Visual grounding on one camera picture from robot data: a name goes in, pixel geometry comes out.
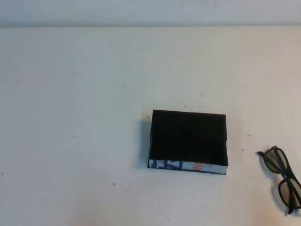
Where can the black frame glasses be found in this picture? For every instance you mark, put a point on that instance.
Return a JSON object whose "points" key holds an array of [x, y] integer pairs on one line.
{"points": [[283, 175]]}

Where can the black printed glasses case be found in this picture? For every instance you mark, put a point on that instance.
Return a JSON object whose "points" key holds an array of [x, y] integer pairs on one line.
{"points": [[188, 131]]}

